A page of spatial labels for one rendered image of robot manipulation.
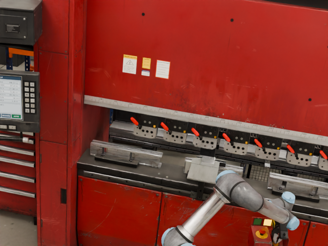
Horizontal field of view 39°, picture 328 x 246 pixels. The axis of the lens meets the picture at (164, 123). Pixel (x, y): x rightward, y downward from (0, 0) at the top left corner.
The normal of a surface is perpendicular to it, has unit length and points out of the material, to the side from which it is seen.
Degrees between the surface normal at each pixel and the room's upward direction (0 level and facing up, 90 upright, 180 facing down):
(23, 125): 90
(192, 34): 90
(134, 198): 90
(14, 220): 0
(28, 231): 0
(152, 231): 90
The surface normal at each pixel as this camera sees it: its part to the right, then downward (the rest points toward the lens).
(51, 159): -0.19, 0.41
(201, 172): 0.10, -0.90
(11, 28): 0.05, 0.44
